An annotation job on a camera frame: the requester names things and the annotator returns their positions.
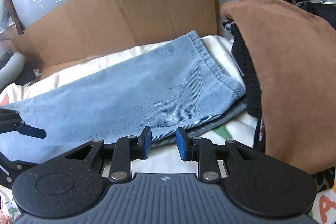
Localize grey neck pillow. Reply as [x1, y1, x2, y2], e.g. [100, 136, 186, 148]
[0, 53, 26, 94]

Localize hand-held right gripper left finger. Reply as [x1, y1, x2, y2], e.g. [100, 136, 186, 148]
[64, 126, 152, 183]

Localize brown cardboard sheet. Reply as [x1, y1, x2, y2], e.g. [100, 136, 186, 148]
[12, 0, 219, 75]

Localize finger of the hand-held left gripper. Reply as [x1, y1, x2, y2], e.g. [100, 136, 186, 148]
[0, 153, 39, 189]
[0, 108, 47, 139]

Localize leopard print cloth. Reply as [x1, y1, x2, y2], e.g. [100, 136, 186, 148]
[314, 168, 336, 194]

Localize brown garment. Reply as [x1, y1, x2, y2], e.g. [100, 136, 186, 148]
[220, 0, 336, 176]

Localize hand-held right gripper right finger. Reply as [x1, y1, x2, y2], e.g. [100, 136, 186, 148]
[175, 126, 265, 183]

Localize black knit garment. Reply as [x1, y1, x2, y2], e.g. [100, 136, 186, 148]
[223, 20, 265, 153]

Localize cream bear print blanket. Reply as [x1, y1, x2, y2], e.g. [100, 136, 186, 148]
[0, 35, 336, 224]

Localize blue denim drawstring pants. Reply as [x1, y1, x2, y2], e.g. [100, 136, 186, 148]
[0, 30, 247, 164]

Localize black cloth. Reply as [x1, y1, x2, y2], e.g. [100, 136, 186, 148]
[14, 67, 42, 86]

